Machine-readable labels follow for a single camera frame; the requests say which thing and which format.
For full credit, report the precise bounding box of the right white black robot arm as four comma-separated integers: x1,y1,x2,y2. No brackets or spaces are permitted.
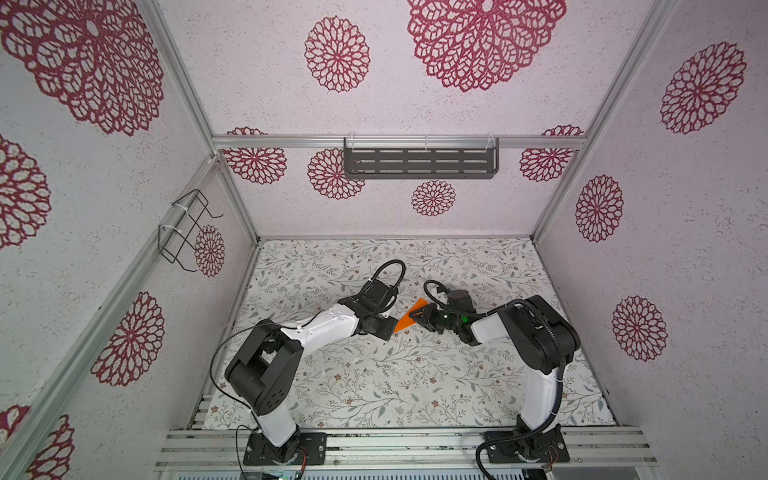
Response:
409,295,581,439

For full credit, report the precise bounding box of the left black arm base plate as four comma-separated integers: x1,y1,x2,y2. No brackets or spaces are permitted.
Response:
243,432,328,466

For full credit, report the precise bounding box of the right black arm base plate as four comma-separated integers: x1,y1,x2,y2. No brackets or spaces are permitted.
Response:
484,429,571,464

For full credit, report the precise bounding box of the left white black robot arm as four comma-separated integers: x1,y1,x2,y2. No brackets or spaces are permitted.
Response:
225,298,398,449

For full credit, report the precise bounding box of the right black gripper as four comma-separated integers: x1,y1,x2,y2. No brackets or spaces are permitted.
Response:
408,305,460,335

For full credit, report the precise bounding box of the black wire wall basket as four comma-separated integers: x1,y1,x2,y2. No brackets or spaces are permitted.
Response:
157,189,225,277

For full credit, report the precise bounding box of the aluminium front rail frame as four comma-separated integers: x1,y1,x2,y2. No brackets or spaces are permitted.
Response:
153,426,658,473

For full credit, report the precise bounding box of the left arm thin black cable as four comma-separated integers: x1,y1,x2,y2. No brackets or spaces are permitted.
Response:
208,323,283,478

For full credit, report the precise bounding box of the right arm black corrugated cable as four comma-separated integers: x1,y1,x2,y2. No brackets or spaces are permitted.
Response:
422,279,568,480

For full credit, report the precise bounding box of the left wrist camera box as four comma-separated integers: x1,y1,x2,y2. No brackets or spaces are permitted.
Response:
359,279,398,313

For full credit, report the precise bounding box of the grey slotted wall shelf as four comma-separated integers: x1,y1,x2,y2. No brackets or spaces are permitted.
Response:
342,138,499,180

